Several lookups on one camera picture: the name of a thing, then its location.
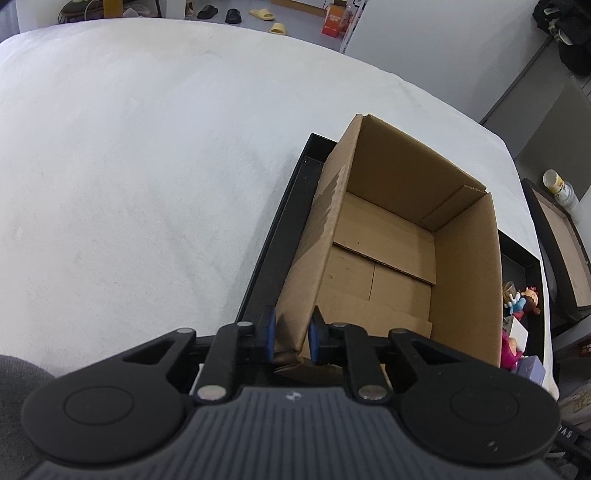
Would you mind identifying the brown cardboard box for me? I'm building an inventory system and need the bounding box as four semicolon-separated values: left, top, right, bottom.
274;115;502;365

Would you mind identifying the pink bear toy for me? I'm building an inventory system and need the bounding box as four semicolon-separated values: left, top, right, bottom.
501;332;523;371

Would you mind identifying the white cube block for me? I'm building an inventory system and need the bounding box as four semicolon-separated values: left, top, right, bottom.
503;315;529;352

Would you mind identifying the blue smurf figurine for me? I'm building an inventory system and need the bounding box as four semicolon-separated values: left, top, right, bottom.
503;291;527;320

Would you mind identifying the lavender cube box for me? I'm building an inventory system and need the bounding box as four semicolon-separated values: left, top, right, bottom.
514;356;546;386

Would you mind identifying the girl doll figurine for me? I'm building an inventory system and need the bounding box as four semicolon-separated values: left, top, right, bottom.
522;287;541;315

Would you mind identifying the white bed cover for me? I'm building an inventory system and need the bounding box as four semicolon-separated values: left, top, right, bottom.
1;18;539;375

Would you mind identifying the black tray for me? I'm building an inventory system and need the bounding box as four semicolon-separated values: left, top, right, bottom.
239;135;544;356

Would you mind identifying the black side table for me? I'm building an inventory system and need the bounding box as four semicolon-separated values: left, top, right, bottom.
521;179;590;337

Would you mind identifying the white yellow bottle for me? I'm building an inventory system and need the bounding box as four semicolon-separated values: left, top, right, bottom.
542;169;579;212

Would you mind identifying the yellow slipper near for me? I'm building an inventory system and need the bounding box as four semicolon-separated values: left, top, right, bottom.
270;22;287;36

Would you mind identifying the yellow slipper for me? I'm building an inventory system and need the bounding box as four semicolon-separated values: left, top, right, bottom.
270;22;287;36
249;8;276;22

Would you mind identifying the orange carton box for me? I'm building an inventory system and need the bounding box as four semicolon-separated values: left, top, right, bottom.
322;0;348;38

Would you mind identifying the black slipper right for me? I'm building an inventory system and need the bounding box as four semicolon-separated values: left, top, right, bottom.
225;8;242;25

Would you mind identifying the black slipper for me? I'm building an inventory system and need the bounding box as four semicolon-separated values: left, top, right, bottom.
225;8;242;25
197;4;218;20

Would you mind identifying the yellow slipper far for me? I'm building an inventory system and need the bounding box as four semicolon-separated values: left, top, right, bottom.
249;8;276;22

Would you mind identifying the black slipper left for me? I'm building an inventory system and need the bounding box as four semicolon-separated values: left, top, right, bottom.
197;4;218;20

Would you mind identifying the black hanging bag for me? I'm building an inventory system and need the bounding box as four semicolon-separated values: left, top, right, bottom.
532;0;591;77

